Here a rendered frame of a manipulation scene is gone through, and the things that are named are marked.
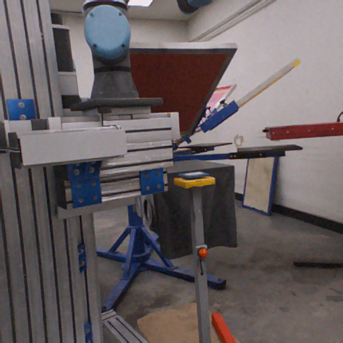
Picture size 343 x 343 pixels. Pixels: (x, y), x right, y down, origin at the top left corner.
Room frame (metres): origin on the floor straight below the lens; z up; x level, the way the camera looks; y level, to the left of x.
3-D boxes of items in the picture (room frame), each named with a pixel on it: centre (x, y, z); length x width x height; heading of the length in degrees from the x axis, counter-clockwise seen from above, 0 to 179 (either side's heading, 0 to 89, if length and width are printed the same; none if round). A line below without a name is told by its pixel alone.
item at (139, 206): (1.92, 0.14, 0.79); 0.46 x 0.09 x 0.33; 20
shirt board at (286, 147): (2.90, -0.32, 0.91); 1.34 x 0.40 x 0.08; 80
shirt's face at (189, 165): (1.97, -0.03, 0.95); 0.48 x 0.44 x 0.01; 20
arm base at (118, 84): (1.18, 0.16, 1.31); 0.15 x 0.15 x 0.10
